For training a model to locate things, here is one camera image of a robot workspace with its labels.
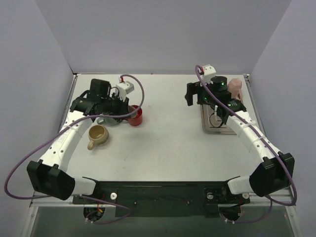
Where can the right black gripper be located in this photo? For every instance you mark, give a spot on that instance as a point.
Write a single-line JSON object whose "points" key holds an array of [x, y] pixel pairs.
{"points": [[191, 91]]}

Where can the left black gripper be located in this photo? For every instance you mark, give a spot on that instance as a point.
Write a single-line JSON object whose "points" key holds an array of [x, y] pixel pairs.
{"points": [[124, 106]]}

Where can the green speckled mug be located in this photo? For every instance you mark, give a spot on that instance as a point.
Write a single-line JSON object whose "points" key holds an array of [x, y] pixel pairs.
{"points": [[107, 121]]}

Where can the red mug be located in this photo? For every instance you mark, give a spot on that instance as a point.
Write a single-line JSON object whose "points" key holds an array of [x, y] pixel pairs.
{"points": [[136, 118]]}

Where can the beige round mug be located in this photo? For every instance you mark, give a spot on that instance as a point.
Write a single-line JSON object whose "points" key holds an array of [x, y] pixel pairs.
{"points": [[98, 136]]}

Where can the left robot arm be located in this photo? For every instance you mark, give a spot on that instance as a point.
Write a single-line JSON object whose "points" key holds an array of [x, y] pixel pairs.
{"points": [[49, 175]]}

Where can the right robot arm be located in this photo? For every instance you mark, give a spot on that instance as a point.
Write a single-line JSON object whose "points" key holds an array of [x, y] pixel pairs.
{"points": [[273, 168]]}

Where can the pink faceted mug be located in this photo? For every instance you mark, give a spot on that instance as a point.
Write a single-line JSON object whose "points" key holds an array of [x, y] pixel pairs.
{"points": [[234, 87]]}

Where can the metal tray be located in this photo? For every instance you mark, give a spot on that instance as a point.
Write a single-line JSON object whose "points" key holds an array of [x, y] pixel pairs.
{"points": [[213, 124]]}

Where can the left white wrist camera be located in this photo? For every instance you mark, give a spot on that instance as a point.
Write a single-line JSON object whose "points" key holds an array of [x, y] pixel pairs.
{"points": [[123, 88]]}

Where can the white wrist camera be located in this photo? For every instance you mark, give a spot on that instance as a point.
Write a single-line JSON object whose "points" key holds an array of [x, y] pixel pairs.
{"points": [[123, 88], [208, 72]]}

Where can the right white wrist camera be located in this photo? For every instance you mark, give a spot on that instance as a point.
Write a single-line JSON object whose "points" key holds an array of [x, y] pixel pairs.
{"points": [[208, 72]]}

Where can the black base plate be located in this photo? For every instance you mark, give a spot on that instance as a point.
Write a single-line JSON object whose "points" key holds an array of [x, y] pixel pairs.
{"points": [[166, 199]]}

